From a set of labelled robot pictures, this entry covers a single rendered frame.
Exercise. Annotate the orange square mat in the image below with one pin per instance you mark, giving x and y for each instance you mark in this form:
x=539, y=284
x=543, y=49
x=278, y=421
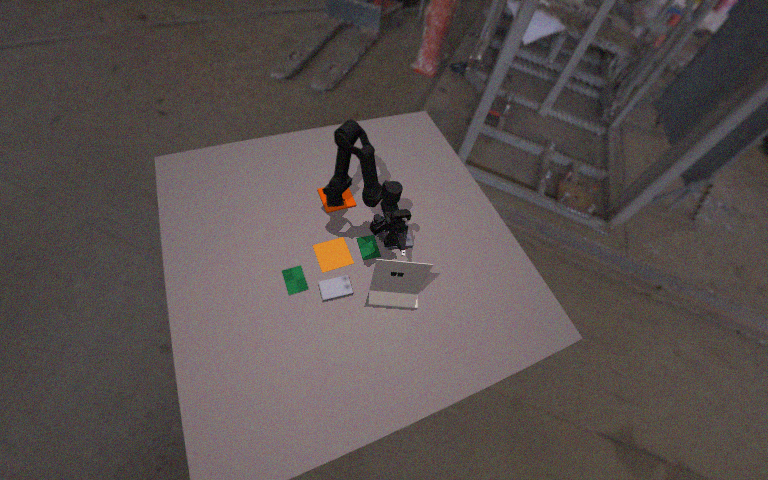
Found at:
x=332, y=254

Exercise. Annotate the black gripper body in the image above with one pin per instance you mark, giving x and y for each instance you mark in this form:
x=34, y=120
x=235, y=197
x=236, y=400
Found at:
x=395, y=216

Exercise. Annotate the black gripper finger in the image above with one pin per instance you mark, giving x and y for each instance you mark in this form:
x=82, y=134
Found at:
x=400, y=232
x=393, y=238

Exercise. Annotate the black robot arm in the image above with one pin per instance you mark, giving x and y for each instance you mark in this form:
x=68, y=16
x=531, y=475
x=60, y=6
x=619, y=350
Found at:
x=345, y=136

